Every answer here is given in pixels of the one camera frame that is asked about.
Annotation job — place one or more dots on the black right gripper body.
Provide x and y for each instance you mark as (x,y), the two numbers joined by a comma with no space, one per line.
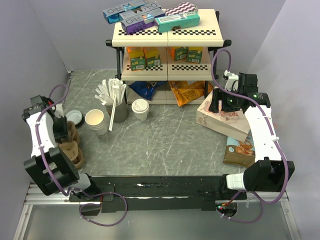
(229,103)

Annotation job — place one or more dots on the grey straw holder cup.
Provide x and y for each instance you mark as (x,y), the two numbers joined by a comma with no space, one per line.
(121,112)

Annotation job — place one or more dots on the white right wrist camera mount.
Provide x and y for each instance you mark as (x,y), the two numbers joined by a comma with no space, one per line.
(232,81)

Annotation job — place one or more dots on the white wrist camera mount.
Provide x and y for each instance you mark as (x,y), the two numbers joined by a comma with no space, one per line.
(59,111)
(232,81)

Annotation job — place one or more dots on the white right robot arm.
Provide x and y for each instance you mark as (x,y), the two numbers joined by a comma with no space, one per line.
(270,171)

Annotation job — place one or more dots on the blue snack bag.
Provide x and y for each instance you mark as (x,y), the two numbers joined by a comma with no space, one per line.
(146,89)

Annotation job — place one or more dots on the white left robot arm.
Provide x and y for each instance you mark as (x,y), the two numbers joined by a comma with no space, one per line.
(55,157)

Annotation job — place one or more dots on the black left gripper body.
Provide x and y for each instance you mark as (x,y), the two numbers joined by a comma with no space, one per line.
(60,127)

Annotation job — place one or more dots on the teal toothpaste box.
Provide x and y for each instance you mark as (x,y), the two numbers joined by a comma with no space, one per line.
(176,21)

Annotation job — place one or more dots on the purple toothpaste box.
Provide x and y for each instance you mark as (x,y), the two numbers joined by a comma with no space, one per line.
(137,23)

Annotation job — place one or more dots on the green orange box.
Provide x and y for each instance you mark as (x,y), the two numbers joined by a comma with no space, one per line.
(178,52)
(152,56)
(194,54)
(136,58)

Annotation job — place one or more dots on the cream two-tier shelf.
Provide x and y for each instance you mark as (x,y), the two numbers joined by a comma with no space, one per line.
(207,35)

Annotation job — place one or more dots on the stack of white paper cups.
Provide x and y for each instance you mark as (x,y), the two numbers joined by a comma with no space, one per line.
(96,121)

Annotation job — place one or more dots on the bundle of wrapped white straws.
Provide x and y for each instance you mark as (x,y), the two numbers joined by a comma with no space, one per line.
(111,92)

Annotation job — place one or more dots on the pink wavy pattern pouch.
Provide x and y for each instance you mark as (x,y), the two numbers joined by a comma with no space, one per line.
(184,7)

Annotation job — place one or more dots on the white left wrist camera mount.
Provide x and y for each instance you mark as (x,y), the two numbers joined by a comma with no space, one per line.
(59,111)

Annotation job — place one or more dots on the green orange box far right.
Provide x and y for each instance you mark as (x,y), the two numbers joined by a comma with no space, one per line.
(194,54)

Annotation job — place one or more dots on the white paper coffee cup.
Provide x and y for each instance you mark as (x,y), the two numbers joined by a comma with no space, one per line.
(141,115)

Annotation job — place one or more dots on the paper takeout bag orange handles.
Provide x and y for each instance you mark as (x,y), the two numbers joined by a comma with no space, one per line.
(230,124)

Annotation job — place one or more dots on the stack of white lids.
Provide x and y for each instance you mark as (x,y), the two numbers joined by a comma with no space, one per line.
(76,117)

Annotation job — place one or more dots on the brown cardboard cup carrier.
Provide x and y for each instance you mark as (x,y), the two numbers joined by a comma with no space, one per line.
(79,160)
(69,144)

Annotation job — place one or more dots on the brown cardboard cup carrier top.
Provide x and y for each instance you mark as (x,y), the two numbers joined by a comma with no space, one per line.
(69,144)

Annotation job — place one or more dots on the green orange box far left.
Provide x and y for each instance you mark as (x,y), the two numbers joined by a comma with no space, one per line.
(136,58)

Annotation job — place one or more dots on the brown chips bag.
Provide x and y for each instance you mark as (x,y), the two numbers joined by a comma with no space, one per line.
(240,152)

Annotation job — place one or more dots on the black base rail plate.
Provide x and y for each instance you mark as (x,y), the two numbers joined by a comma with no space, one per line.
(145,193)

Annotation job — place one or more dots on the white plastic cup lid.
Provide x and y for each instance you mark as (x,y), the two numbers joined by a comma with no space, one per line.
(140,106)

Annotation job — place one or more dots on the blue toothpaste box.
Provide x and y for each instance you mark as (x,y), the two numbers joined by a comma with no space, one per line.
(140,10)
(112,15)

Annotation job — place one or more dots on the orange snack bag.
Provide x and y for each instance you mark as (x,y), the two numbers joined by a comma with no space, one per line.
(187,91)

